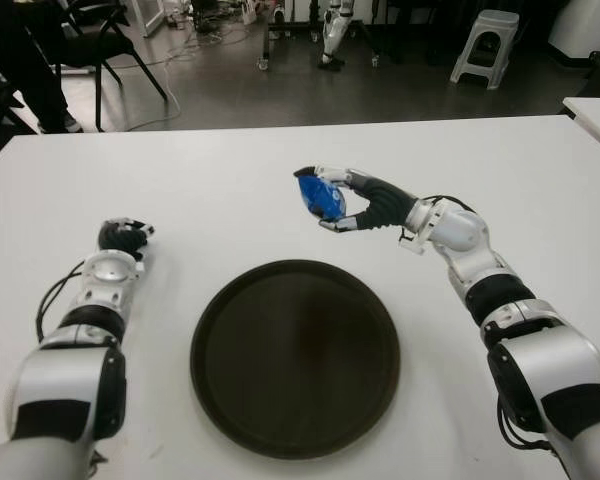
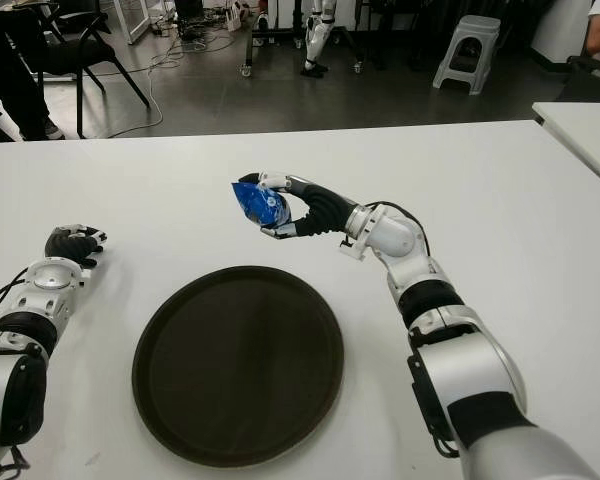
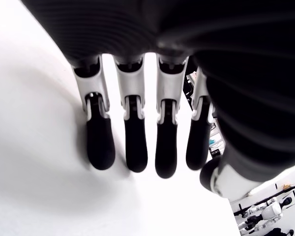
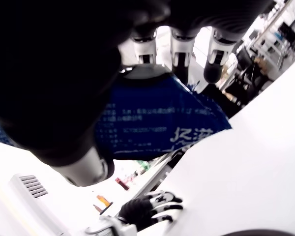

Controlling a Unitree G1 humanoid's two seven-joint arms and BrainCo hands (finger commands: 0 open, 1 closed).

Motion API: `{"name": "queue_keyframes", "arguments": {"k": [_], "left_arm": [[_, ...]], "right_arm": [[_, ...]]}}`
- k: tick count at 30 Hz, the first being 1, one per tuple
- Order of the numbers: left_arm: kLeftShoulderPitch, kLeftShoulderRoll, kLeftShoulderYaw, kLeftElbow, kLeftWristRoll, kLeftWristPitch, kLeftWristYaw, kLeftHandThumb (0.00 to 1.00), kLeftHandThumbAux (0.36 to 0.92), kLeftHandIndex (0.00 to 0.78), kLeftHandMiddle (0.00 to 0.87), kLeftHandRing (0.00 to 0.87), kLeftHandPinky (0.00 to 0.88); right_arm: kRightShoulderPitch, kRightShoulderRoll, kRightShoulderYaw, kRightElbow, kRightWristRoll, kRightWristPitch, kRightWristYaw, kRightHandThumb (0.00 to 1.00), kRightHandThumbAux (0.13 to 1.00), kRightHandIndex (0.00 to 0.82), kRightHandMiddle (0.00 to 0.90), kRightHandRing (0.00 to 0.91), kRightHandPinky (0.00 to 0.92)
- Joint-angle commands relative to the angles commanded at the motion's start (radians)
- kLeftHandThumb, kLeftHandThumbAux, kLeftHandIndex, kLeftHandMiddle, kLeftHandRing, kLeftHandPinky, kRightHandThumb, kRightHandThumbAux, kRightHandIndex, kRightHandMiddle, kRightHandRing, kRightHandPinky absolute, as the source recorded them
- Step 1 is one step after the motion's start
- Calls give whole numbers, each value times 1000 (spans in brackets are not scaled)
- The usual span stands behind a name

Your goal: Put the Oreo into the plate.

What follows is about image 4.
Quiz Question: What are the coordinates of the white air conditioner unit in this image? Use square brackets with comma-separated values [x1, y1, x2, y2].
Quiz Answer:
[9, 173, 72, 236]

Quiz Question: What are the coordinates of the blue Oreo packet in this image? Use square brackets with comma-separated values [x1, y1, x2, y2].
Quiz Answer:
[0, 72, 233, 162]

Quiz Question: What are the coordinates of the white lab desk frame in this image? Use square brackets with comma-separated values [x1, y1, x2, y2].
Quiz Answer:
[245, 0, 295, 74]

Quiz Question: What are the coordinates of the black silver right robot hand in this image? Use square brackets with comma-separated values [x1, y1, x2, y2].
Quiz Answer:
[0, 0, 276, 187]

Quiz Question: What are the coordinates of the round dark brown tray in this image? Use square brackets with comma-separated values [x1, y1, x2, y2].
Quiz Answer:
[226, 229, 292, 236]

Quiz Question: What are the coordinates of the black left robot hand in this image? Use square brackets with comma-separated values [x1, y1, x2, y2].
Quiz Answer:
[118, 190, 184, 232]

